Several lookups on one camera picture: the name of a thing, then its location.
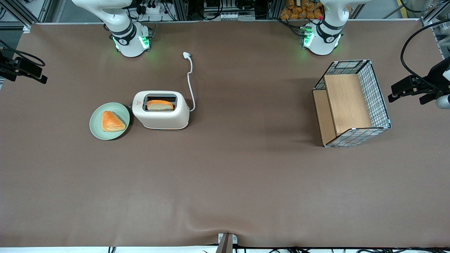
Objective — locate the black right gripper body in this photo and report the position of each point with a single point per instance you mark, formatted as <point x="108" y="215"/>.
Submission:
<point x="7" y="65"/>

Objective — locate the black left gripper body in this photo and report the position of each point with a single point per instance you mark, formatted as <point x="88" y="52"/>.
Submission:
<point x="435" y="78"/>

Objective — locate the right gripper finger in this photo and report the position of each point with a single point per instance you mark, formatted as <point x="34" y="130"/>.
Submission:
<point x="28" y="66"/>
<point x="7" y="75"/>

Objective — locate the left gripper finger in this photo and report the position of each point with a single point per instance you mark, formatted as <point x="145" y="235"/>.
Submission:
<point x="427" y="98"/>
<point x="411" y="86"/>

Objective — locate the white two-slot toaster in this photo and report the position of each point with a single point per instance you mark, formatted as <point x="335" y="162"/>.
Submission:
<point x="161" y="119"/>

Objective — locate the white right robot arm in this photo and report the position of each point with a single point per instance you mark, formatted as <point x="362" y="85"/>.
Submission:
<point x="128" y="42"/>

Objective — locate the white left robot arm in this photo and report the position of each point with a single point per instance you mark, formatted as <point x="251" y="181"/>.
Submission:
<point x="321" y="44"/>

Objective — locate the pale green round plate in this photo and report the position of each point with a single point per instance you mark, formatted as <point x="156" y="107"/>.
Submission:
<point x="96" y="123"/>

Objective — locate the triangular golden pastry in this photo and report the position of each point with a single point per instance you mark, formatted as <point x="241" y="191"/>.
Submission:
<point x="111" y="122"/>

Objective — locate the pile of orange buns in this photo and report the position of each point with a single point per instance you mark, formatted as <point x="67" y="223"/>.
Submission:
<point x="299" y="10"/>

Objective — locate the bread slice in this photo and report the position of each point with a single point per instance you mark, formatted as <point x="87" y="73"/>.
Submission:
<point x="160" y="104"/>

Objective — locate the white power strip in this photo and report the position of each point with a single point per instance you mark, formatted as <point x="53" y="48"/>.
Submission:
<point x="153" y="9"/>

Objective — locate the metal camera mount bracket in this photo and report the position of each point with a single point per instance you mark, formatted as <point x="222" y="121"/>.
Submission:
<point x="226" y="244"/>

